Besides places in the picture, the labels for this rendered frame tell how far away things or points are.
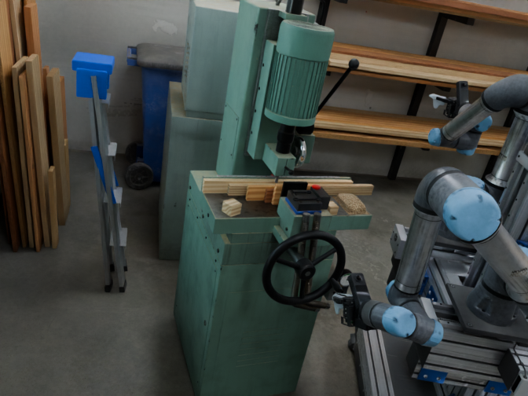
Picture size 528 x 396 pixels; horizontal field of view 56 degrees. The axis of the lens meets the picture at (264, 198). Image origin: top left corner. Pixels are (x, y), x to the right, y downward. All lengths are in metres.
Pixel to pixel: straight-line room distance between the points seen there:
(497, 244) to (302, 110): 0.72
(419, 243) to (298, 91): 0.60
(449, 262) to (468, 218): 0.90
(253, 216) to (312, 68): 0.51
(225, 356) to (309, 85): 1.08
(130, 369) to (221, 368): 0.46
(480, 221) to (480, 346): 0.62
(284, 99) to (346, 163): 2.96
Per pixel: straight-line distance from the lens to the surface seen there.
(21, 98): 2.63
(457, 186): 1.23
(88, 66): 2.22
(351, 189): 1.95
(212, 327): 1.89
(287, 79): 1.60
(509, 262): 1.38
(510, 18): 4.21
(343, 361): 2.55
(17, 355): 2.43
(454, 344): 1.71
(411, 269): 1.45
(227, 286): 1.78
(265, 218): 1.66
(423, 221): 1.38
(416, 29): 4.39
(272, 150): 1.76
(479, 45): 4.71
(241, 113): 1.85
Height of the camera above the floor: 1.70
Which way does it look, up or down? 27 degrees down
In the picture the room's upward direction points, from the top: 11 degrees clockwise
